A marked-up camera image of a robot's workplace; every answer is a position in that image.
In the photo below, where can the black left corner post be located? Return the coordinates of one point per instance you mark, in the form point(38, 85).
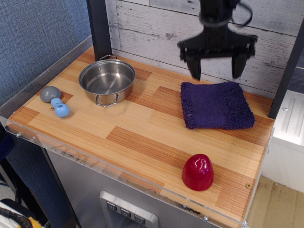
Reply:
point(99, 28)

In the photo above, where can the black corner post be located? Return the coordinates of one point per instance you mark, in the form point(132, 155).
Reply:
point(99, 28)
point(288, 73)

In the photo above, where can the stainless steel pot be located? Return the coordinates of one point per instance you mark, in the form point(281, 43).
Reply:
point(107, 81)

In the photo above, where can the clear acrylic table edge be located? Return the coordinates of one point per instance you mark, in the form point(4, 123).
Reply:
point(150, 157)

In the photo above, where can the white ribbed appliance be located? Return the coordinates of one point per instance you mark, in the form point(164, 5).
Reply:
point(284, 160)

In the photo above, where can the black right corner post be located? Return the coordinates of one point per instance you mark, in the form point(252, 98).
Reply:
point(288, 73)

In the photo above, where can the purple terry cloth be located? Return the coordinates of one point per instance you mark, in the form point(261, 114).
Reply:
point(220, 105)

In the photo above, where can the red plastic dome toy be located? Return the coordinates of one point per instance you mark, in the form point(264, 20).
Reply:
point(198, 173)

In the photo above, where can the silver button control panel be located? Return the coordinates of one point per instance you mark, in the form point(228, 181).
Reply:
point(120, 213)

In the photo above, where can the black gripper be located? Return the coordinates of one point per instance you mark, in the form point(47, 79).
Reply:
point(214, 43)

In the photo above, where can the yellow object at corner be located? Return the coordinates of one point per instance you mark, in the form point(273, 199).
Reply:
point(33, 223)

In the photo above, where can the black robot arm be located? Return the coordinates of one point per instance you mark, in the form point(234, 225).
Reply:
point(216, 13)

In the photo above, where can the blue and grey toy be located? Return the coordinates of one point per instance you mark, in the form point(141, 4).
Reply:
point(52, 95)

